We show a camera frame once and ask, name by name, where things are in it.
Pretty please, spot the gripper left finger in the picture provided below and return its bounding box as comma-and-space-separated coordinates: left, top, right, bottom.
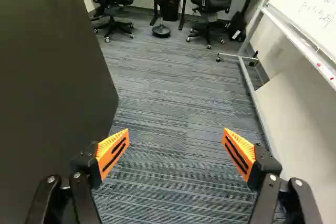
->
25, 128, 130, 224

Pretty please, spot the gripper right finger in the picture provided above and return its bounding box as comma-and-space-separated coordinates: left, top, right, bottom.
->
220, 127, 324, 224

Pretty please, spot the dark door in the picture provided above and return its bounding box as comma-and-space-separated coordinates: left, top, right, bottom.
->
0, 0, 119, 224

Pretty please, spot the black bag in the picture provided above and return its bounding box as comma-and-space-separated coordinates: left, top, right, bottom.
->
227, 10, 247, 42

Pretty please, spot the rolling whiteboard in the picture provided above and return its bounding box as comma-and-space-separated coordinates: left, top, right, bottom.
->
216, 0, 336, 146

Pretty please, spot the black office chair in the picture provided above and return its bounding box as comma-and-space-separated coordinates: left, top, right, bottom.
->
186, 0, 246, 49
83, 0, 135, 43

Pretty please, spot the black waste bin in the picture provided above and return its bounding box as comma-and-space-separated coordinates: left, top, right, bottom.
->
162, 0, 182, 22

